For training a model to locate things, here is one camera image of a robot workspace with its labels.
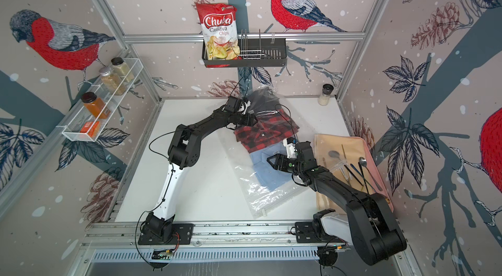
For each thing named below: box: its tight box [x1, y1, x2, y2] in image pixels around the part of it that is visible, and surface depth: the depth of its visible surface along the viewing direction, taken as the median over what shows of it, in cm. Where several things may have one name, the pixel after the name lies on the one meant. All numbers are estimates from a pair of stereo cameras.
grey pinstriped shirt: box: [247, 86, 282, 118], surface depth 117 cm
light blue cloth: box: [249, 140, 293, 191], surface depth 92 cm
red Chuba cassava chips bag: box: [195, 3, 241, 68], surface depth 84 cm
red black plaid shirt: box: [233, 109, 301, 154], surface depth 103 cm
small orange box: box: [79, 120, 101, 138], surface depth 68 cm
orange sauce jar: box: [81, 91, 111, 120], surface depth 69 cm
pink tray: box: [340, 136, 395, 214], surface depth 90 cm
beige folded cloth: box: [313, 133, 383, 214], surface depth 94 cm
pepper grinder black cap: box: [322, 83, 335, 95], surface depth 113 cm
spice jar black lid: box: [110, 56, 125, 66], surface depth 81 cm
